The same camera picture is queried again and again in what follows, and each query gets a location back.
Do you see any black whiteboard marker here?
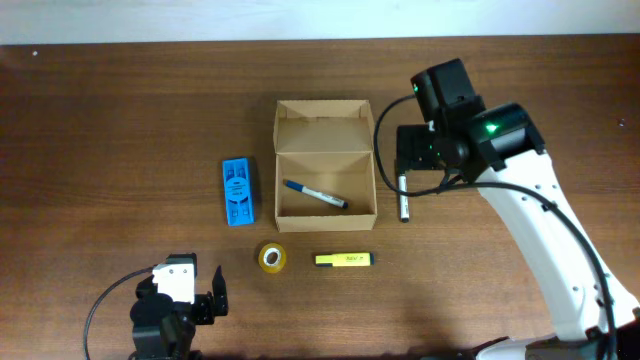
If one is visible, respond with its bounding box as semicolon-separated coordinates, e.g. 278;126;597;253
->
396;164;410;223

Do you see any black camera cable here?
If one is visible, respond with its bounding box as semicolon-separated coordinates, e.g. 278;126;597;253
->
82;267;155;360
372;93;618;360

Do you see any yellow highlighter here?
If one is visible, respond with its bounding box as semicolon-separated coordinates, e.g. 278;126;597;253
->
314;252;375;267

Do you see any open cardboard box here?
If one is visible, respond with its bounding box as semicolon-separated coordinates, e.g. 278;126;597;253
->
273;100;378;233

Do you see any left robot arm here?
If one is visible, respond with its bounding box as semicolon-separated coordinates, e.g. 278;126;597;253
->
130;253;229;360

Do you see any yellow tape roll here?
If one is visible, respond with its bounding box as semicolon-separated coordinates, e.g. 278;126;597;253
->
258;243;287;274

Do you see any black left camera cable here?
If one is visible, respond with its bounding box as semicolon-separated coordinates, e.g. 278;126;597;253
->
82;267;155;360

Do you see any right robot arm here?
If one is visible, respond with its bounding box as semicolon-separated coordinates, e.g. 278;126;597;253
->
411;59;639;359

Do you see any black right camera cable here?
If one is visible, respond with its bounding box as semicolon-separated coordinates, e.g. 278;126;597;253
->
372;93;618;360

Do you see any blue whiteboard marker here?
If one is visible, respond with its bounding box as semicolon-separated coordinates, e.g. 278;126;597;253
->
284;180;349;209

